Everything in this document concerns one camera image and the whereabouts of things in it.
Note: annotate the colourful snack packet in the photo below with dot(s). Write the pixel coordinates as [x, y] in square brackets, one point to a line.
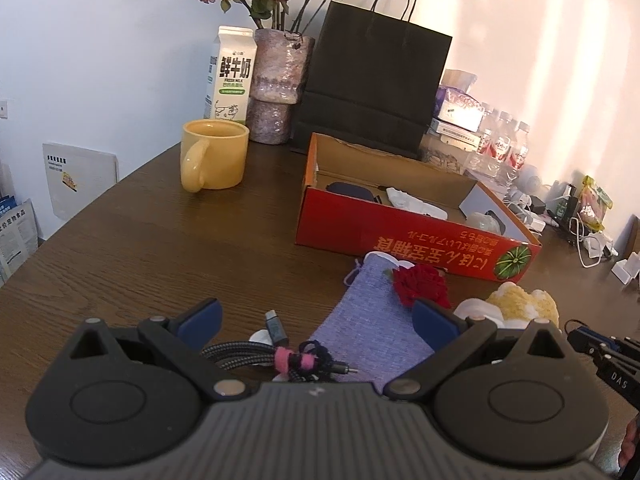
[596, 202]

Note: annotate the white printed card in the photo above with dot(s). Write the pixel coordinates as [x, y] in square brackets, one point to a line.
[80, 180]

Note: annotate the small green bottle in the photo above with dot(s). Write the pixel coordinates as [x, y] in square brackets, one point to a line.
[566, 202]

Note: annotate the white charger block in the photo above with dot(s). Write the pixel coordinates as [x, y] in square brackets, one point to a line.
[534, 221]

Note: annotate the flat white red box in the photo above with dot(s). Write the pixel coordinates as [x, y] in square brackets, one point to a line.
[455, 135]

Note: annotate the small white round object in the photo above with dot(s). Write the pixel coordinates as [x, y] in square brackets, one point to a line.
[260, 336]

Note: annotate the purple tissue pack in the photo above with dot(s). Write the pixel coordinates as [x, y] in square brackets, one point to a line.
[460, 110]

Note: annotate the purple knit pouch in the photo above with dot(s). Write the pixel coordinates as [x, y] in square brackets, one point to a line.
[370, 320]

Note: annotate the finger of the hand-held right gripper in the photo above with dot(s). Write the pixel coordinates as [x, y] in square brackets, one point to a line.
[585, 337]

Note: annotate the stack of printed leaflets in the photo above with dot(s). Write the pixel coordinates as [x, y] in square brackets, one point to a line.
[17, 240]

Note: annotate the black paper bag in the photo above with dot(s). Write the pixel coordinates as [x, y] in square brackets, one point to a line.
[370, 85]

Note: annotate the person's right hand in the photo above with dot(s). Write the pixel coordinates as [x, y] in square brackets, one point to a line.
[631, 442]

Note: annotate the purple textured vase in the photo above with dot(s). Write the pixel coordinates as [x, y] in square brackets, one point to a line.
[275, 85]

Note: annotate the white green milk carton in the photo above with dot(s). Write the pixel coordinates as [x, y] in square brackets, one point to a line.
[235, 70]

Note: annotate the wall switch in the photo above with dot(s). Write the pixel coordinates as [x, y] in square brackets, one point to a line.
[3, 110]

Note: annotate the orange cardboard box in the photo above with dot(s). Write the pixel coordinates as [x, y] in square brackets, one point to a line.
[400, 240]

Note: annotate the red fabric rose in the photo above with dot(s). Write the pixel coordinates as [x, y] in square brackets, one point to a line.
[420, 285]

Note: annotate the clear plastic item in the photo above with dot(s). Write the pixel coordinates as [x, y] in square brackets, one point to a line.
[482, 221]

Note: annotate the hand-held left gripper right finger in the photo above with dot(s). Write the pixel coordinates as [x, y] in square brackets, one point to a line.
[435, 325]

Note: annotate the dark blue case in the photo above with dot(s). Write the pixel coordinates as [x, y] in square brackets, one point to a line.
[350, 189]

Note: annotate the small white box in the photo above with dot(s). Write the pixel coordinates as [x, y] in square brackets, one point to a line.
[627, 270]

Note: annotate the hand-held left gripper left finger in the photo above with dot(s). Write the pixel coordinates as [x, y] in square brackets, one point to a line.
[200, 321]

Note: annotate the clear jar of seeds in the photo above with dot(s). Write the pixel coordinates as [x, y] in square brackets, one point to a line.
[445, 157]

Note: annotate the yellow white plush toy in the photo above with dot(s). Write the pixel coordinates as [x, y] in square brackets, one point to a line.
[520, 302]

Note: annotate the yellow mug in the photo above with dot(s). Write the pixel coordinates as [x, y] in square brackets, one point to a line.
[220, 160]

